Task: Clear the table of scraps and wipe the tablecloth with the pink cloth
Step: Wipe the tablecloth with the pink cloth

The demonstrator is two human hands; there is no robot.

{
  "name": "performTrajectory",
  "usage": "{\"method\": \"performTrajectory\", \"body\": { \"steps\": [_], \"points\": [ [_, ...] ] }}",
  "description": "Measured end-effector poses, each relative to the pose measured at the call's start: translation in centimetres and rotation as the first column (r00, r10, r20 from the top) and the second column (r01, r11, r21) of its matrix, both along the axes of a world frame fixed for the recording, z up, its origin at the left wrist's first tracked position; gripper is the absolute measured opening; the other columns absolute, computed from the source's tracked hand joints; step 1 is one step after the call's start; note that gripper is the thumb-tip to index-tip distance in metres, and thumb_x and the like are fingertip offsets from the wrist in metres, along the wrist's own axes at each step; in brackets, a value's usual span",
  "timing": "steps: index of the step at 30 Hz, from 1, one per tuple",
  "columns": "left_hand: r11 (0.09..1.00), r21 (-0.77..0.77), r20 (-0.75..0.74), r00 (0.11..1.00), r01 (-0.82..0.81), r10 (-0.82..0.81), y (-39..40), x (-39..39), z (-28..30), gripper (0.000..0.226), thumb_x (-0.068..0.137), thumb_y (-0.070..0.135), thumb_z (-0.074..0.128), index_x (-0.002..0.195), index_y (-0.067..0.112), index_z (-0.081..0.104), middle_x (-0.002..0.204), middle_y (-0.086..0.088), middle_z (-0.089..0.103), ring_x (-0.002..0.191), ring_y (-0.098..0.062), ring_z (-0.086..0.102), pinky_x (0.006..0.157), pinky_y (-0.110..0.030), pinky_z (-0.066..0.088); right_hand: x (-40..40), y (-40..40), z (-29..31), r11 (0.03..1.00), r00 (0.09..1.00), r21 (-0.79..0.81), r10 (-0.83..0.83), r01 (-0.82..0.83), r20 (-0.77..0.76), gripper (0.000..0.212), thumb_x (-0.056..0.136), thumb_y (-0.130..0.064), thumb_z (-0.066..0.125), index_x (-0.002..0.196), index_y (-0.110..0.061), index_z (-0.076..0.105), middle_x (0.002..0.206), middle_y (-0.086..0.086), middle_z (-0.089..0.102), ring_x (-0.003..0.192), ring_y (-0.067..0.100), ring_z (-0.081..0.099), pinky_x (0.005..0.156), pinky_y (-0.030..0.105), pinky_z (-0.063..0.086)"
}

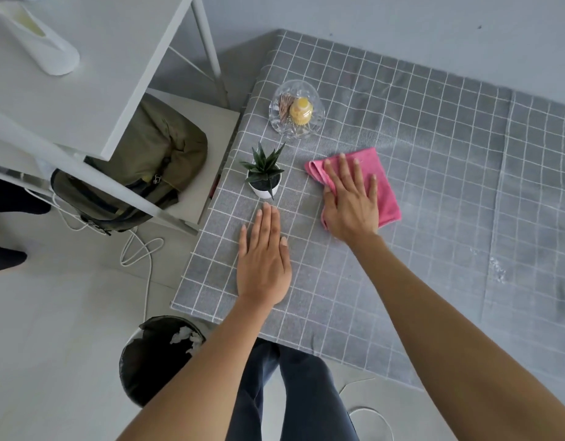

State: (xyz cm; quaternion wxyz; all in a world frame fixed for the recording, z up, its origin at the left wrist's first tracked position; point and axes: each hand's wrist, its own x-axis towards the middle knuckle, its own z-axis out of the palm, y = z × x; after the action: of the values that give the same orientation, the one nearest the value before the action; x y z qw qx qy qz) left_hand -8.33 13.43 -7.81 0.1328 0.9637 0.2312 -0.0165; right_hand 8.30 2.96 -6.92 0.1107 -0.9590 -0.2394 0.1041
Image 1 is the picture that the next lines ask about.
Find person's right hand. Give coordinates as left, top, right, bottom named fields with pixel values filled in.
left=320, top=153, right=380, bottom=246

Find person's left hand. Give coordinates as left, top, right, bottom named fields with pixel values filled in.
left=236, top=202, right=293, bottom=311

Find pink cleaning cloth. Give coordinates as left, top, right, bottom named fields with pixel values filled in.
left=304, top=147, right=402, bottom=231

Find small potted succulent plant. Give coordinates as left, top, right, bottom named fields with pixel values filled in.
left=239, top=141, right=287, bottom=201

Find clear glass bowl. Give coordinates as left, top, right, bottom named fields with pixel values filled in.
left=268, top=79, right=326, bottom=141

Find person's right forearm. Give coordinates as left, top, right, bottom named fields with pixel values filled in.
left=351, top=233, right=565, bottom=441

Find person's left forearm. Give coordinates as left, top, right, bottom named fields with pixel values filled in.
left=119, top=296, right=283, bottom=441

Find grey checked tablecloth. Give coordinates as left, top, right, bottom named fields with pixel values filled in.
left=170, top=29, right=565, bottom=391

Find brown snack pieces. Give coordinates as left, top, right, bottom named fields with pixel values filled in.
left=277, top=92, right=296, bottom=123

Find blue grey jeans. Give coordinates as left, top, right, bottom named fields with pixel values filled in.
left=225, top=337, right=361, bottom=441

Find olive green backpack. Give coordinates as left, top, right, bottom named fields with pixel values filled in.
left=50, top=92, right=209, bottom=236

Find black lined trash bin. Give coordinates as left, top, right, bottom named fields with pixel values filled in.
left=118, top=315, right=208, bottom=408

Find scattered white crumbs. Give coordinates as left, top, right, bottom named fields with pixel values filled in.
left=470, top=245, right=511, bottom=285

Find white shelf rack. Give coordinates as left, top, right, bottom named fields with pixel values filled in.
left=0, top=0, right=242, bottom=237

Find thin white cable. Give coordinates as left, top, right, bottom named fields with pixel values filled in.
left=338, top=377, right=396, bottom=441

